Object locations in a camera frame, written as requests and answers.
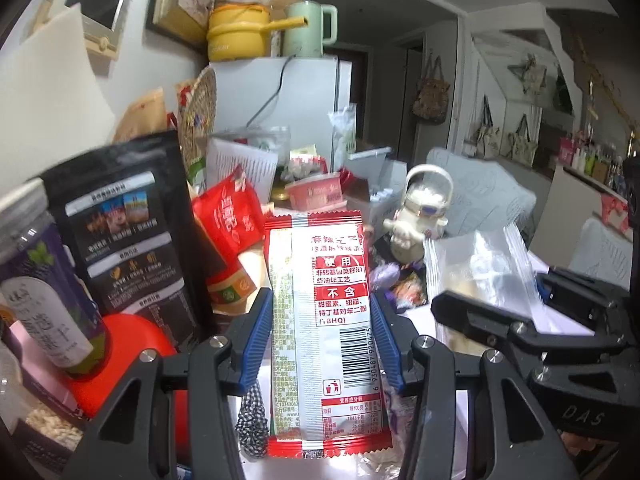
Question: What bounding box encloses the light blue chair cushion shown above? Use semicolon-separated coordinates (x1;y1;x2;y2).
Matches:
568;218;632;289

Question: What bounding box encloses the white mini fridge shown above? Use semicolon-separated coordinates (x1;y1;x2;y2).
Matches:
210;56;352;160

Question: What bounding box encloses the white astronaut figurine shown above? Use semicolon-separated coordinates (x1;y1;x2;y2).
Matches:
383;164;454;264

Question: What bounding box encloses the purple label jar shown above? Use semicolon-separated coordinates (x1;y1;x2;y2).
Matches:
1;179;107;375

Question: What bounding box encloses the red snack bag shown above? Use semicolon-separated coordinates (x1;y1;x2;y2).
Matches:
192;165;265;264

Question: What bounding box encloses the red cylindrical canister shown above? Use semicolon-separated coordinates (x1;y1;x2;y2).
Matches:
63;313;190;479

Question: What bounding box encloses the black snack pouch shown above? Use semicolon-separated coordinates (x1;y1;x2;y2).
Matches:
40;130;213;352

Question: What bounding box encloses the yellow pot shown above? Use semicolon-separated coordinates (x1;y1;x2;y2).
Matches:
206;3;308;62

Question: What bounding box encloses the green electric kettle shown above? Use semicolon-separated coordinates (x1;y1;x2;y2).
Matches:
282;0;338;58

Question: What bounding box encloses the red snack packet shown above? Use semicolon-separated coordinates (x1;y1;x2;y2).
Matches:
264;210;392;460

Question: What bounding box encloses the framed picture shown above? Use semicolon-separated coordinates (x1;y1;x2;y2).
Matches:
146;0;215;52

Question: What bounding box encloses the clear plastic bag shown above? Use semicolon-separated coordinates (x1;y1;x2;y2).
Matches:
422;223;566;356

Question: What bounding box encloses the wall intercom panel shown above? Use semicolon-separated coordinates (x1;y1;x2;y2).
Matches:
32;0;131;60

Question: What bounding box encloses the checkered fabric scrunchie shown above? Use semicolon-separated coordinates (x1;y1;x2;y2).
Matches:
235;382;269;460

